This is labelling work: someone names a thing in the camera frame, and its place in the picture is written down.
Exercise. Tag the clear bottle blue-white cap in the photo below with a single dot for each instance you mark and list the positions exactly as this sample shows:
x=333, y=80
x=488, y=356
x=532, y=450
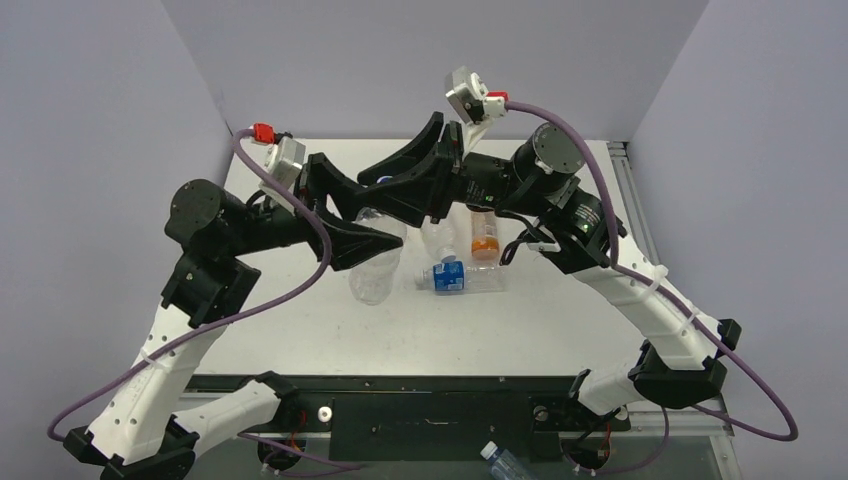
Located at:
x=372, y=281

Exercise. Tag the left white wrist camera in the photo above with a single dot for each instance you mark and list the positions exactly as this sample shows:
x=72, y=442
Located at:
x=283, y=160

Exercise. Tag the water bottle under table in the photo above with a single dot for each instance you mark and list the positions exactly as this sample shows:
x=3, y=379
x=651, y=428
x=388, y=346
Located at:
x=503, y=465

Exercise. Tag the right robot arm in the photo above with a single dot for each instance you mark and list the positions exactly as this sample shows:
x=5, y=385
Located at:
x=553, y=184

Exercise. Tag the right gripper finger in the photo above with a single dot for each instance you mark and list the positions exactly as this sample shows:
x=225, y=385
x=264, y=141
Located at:
x=408, y=156
x=411, y=188

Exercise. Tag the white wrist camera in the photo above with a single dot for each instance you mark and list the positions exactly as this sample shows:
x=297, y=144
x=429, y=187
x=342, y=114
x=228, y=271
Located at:
x=477, y=106
x=283, y=160

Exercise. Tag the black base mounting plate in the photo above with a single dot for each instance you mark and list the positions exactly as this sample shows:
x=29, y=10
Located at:
x=439, y=418

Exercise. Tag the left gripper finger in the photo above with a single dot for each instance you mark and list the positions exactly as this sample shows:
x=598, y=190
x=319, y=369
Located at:
x=324, y=179
x=354, y=242

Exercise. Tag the clear bottle blue label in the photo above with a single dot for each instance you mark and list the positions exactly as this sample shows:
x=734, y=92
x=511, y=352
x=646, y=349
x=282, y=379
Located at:
x=458, y=278

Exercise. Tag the large clear empty bottle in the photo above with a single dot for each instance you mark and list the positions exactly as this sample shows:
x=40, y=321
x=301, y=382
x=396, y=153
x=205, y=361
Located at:
x=440, y=239

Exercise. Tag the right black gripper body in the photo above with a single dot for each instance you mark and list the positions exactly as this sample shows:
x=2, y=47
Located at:
x=452, y=165

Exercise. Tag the aluminium frame rail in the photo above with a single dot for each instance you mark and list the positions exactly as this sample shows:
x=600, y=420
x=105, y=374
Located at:
x=639, y=227

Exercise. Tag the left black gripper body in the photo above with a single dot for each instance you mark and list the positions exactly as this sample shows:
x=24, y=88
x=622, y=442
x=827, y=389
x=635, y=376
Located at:
x=279, y=225

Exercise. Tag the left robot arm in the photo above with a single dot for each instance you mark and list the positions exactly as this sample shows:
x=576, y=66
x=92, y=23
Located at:
x=141, y=434

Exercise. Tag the orange drink bottle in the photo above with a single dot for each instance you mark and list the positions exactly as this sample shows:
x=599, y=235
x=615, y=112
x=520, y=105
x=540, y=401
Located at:
x=485, y=245

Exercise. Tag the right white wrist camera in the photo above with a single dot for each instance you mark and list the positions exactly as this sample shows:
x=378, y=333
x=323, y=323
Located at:
x=477, y=106

